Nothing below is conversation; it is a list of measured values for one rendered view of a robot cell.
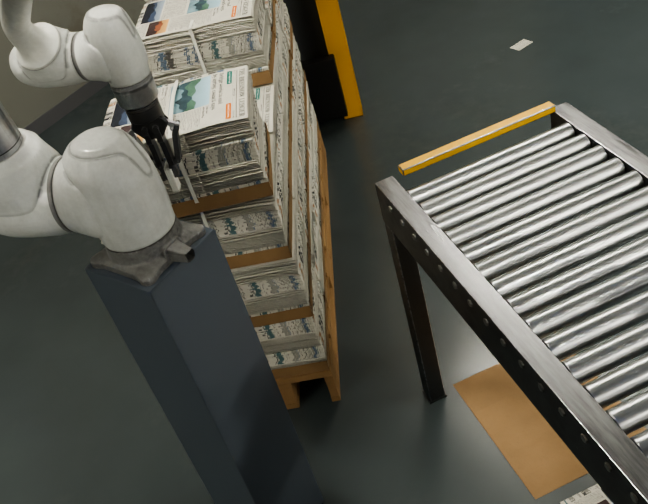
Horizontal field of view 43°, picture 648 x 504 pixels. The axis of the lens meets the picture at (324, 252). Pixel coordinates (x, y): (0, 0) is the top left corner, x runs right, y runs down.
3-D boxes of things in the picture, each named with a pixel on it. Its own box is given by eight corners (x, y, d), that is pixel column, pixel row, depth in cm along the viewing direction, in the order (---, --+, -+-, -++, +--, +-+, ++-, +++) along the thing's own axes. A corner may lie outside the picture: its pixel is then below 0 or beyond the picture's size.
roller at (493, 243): (450, 253, 181) (454, 247, 176) (631, 172, 187) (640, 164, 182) (460, 273, 179) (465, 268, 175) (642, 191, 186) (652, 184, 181)
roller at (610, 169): (445, 238, 179) (451, 257, 181) (628, 157, 186) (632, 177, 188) (436, 232, 184) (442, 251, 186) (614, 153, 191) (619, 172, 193)
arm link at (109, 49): (160, 61, 175) (106, 69, 178) (133, -8, 165) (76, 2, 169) (144, 87, 167) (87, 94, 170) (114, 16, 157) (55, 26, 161)
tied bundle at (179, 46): (155, 111, 253) (127, 43, 238) (167, 67, 275) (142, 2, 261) (273, 85, 248) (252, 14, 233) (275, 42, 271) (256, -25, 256)
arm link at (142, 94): (113, 72, 176) (123, 96, 180) (106, 92, 169) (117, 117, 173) (153, 63, 175) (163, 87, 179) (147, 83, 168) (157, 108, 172)
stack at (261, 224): (224, 422, 261) (126, 221, 209) (241, 206, 351) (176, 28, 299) (342, 401, 256) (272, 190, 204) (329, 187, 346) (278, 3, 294)
